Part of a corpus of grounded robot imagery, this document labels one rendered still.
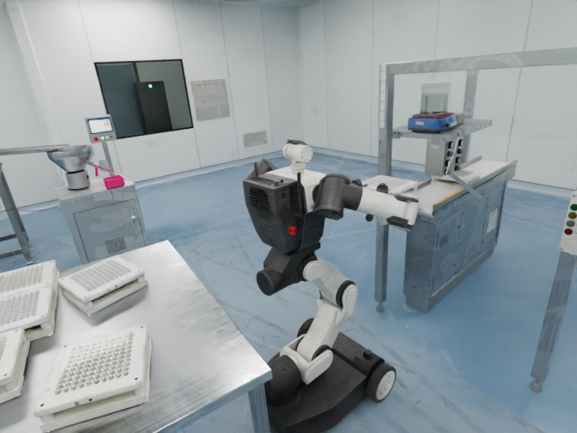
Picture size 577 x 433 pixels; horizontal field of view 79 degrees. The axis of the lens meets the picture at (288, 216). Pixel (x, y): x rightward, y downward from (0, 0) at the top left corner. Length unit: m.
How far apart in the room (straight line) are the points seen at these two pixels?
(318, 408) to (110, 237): 2.61
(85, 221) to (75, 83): 3.13
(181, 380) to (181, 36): 6.21
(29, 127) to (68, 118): 0.51
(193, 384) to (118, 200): 2.78
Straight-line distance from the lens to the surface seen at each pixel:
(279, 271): 1.46
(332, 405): 1.88
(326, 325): 1.87
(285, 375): 1.78
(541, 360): 2.28
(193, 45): 6.92
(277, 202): 1.28
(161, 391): 1.11
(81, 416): 1.12
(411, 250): 2.54
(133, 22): 6.65
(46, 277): 1.75
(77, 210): 3.65
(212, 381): 1.09
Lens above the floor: 1.62
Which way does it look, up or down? 22 degrees down
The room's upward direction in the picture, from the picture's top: 4 degrees counter-clockwise
